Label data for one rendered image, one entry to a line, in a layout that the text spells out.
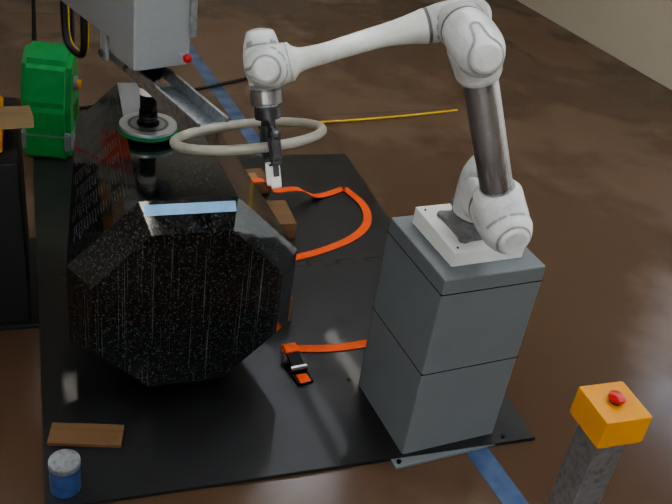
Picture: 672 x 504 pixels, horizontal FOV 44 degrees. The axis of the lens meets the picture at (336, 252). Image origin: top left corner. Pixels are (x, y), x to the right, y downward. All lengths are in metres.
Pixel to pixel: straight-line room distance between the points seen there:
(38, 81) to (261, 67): 2.72
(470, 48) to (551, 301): 2.21
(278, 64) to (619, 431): 1.19
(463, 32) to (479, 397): 1.44
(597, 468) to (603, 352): 2.00
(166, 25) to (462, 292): 1.36
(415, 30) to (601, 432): 1.18
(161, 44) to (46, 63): 1.78
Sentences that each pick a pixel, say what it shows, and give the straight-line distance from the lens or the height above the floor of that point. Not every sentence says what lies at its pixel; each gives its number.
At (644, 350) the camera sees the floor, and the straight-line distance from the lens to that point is 4.14.
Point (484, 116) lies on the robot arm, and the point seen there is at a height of 1.38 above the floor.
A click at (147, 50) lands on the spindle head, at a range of 3.05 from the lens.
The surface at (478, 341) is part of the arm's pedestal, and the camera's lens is 2.97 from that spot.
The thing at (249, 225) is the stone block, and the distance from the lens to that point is 2.94.
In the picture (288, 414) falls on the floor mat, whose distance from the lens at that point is 3.25.
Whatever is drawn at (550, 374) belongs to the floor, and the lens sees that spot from 3.78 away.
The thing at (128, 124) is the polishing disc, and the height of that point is 0.87.
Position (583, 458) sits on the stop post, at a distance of 2.04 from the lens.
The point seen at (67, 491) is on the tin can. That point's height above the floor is 0.05.
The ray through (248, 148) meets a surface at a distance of 2.42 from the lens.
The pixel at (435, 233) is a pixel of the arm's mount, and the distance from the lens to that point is 2.84.
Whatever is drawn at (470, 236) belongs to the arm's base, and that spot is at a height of 0.87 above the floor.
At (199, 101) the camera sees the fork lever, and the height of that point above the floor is 1.07.
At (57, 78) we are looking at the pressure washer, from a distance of 4.75.
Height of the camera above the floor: 2.27
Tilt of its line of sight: 32 degrees down
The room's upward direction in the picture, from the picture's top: 9 degrees clockwise
